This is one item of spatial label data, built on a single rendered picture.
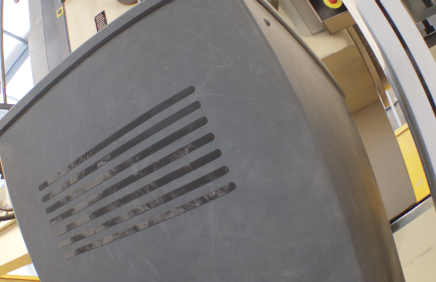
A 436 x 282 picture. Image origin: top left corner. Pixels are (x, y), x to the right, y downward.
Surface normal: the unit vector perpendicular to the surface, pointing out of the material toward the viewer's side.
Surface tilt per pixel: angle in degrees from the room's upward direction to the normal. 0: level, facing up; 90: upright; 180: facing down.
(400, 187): 90
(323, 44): 90
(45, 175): 90
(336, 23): 180
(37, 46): 90
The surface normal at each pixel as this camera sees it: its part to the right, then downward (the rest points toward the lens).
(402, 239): -0.33, -0.16
